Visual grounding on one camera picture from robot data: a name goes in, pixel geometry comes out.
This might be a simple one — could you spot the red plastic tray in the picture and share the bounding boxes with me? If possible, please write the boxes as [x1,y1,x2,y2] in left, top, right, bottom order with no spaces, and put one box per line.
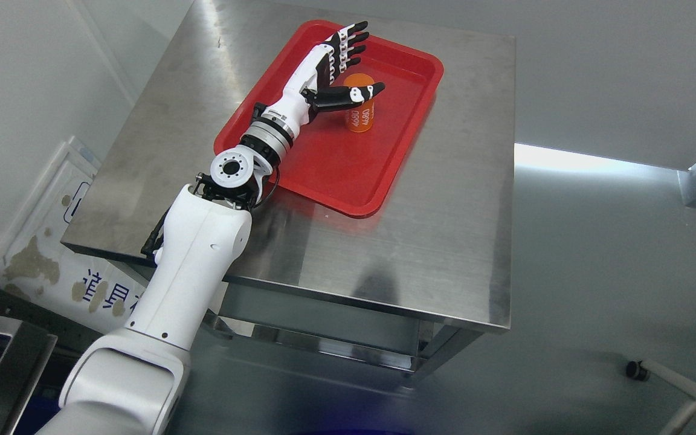
[214,20,444,218]

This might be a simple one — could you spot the white labelled sign board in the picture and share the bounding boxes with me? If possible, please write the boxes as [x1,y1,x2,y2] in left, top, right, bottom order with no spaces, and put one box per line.
[0,137,146,334]

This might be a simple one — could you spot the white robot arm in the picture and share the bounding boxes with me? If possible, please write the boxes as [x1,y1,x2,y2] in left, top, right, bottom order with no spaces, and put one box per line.
[39,115,300,434]

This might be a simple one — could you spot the white caster leg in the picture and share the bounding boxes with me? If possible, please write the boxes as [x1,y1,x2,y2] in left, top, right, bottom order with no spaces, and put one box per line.
[625,359,696,434]

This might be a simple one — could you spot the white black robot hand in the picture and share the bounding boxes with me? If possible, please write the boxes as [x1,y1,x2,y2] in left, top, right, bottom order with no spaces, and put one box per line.
[251,21,385,143]

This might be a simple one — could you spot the stainless steel table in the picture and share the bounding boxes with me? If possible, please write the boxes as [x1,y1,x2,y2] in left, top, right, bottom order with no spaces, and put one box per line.
[62,1,517,381]

